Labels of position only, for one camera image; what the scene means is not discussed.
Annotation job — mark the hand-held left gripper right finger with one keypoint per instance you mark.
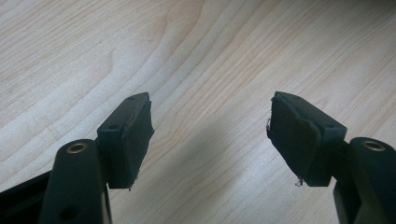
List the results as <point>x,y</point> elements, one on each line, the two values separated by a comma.
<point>299,140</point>

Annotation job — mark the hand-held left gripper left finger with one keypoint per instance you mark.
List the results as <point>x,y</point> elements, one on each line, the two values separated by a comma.
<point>124,140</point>

